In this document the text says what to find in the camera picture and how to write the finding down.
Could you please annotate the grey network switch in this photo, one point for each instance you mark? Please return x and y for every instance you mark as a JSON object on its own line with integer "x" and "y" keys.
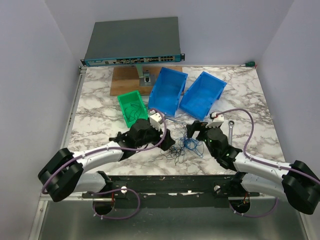
{"x": 134, "y": 42}

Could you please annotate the grey metal stand bracket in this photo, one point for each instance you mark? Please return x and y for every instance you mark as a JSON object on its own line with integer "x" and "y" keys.
{"x": 147, "y": 75}

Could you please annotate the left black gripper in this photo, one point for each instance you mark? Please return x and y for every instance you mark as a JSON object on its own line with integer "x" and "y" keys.
{"x": 168, "y": 141}

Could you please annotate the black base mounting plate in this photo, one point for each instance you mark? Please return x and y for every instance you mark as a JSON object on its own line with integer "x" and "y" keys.
{"x": 171, "y": 191}

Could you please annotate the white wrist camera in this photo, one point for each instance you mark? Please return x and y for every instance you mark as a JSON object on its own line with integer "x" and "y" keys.
{"x": 216, "y": 120}
{"x": 156, "y": 121}

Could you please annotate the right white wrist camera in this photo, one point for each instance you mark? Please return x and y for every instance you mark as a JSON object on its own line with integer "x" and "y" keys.
{"x": 216, "y": 120}

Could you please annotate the green handled screwdriver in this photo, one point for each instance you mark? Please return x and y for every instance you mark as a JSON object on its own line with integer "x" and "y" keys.
{"x": 249, "y": 64}

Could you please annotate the left blue plastic bin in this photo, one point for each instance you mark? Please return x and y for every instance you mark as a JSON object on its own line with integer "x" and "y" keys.
{"x": 167, "y": 90}

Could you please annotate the blue plastic bin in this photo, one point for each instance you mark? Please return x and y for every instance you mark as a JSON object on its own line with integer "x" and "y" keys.
{"x": 167, "y": 90}
{"x": 201, "y": 95}

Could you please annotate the wooden base board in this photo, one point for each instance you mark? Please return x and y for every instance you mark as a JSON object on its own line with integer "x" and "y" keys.
{"x": 126, "y": 79}

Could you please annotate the right blue plastic bin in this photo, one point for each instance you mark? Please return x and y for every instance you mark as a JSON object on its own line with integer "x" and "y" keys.
{"x": 201, "y": 95}

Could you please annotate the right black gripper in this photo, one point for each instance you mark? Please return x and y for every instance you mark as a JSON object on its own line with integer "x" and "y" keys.
{"x": 196, "y": 125}

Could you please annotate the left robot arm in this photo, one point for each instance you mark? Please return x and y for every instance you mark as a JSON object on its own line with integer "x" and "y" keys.
{"x": 61, "y": 175}

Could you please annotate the chrome combination wrench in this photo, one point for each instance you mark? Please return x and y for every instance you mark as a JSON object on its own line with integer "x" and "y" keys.
{"x": 183, "y": 124}

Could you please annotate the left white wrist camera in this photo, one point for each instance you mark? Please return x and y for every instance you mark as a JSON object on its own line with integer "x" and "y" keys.
{"x": 156, "y": 121}

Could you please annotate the green plastic bin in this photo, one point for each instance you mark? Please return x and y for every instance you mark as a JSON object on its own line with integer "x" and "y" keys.
{"x": 132, "y": 107}

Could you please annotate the aluminium side rail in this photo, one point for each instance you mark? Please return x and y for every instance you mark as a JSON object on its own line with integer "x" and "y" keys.
{"x": 73, "y": 109}

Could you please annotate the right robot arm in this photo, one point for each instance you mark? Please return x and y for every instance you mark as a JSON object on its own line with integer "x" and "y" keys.
{"x": 294, "y": 182}

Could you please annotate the grey ratchet wrench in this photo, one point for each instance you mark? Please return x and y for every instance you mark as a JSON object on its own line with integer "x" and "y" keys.
{"x": 231, "y": 125}

